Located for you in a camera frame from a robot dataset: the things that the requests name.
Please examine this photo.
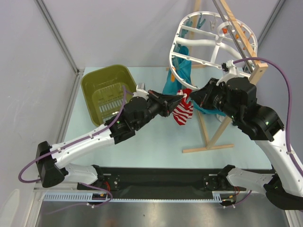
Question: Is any olive green plastic basket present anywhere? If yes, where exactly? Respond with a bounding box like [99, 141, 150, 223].
[81, 64, 136, 127]

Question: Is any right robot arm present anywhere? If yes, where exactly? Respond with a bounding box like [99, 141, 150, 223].
[189, 77, 303, 210]

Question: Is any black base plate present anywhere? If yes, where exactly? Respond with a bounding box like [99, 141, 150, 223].
[78, 165, 246, 200]

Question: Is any white cable duct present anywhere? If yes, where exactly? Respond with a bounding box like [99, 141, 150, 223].
[43, 192, 227, 203]

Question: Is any teal blue sock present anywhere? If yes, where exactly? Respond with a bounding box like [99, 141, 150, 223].
[162, 46, 226, 117]

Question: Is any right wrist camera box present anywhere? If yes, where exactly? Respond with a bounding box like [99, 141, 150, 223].
[219, 60, 246, 83]

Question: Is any white plastic clip hanger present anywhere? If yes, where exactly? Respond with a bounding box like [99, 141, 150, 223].
[169, 11, 258, 90]

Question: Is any wooden hanger stand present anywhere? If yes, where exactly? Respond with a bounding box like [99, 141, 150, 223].
[165, 0, 269, 154]

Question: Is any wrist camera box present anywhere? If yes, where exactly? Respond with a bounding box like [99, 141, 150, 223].
[133, 83, 148, 100]
[219, 60, 246, 83]

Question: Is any red white striped sock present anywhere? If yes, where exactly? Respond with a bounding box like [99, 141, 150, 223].
[177, 88, 192, 105]
[172, 103, 194, 126]

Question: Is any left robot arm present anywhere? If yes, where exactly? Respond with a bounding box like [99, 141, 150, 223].
[36, 90, 184, 189]

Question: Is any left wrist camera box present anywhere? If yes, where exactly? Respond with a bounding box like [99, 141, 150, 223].
[133, 83, 148, 100]

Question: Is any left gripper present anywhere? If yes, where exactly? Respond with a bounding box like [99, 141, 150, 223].
[134, 90, 184, 130]

